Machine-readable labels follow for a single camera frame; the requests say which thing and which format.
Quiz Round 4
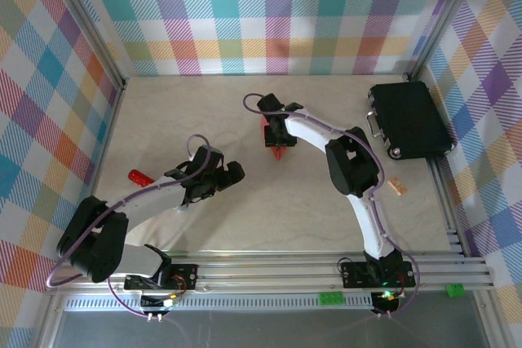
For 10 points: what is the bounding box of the aluminium side rail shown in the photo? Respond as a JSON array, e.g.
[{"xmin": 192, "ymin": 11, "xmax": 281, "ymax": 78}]
[
  {"xmin": 426, "ymin": 156, "xmax": 468, "ymax": 259},
  {"xmin": 69, "ymin": 85, "xmax": 126, "ymax": 262}
]

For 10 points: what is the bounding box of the aluminium corner post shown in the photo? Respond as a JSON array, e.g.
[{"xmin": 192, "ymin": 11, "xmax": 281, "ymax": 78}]
[
  {"xmin": 40, "ymin": 0, "xmax": 128, "ymax": 92},
  {"xmin": 405, "ymin": 0, "xmax": 489, "ymax": 82}
]

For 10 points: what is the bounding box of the grey metal sheet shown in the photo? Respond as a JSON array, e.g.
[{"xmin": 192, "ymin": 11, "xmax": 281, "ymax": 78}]
[{"xmin": 52, "ymin": 307, "xmax": 490, "ymax": 348}]

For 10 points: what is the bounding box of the aluminium mounting rail beam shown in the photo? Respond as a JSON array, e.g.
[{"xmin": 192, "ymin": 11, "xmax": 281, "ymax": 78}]
[{"xmin": 44, "ymin": 249, "xmax": 497, "ymax": 296}]

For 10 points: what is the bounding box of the red bottle with silver cap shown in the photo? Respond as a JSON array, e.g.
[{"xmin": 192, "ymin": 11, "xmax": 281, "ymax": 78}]
[{"xmin": 127, "ymin": 168, "xmax": 189, "ymax": 214}]

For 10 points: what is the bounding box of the grey slotted cable duct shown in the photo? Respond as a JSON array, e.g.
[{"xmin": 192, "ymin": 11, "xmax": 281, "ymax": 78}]
[{"xmin": 64, "ymin": 297, "xmax": 378, "ymax": 311}]

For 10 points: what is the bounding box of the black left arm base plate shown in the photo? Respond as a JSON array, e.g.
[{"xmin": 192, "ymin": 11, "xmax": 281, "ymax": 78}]
[{"xmin": 123, "ymin": 262, "xmax": 200, "ymax": 290}]

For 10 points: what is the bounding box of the small controller circuit board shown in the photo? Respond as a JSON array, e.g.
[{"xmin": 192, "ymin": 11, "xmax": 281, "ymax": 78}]
[
  {"xmin": 371, "ymin": 289, "xmax": 405, "ymax": 311},
  {"xmin": 139, "ymin": 291, "xmax": 181, "ymax": 312}
]

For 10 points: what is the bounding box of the black carrying case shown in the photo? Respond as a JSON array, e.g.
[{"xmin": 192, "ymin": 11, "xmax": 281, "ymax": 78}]
[{"xmin": 365, "ymin": 81, "xmax": 456, "ymax": 161}]

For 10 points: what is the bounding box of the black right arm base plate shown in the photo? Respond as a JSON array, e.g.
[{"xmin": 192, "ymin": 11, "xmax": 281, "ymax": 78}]
[{"xmin": 340, "ymin": 260, "xmax": 413, "ymax": 289}]

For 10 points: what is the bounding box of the long green toy brick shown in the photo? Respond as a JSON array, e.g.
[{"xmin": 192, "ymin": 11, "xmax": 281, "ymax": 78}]
[{"xmin": 319, "ymin": 290, "xmax": 344, "ymax": 306}]

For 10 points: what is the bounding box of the small tan wooden block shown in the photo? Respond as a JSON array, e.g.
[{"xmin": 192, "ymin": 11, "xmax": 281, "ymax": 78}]
[{"xmin": 388, "ymin": 178, "xmax": 409, "ymax": 197}]

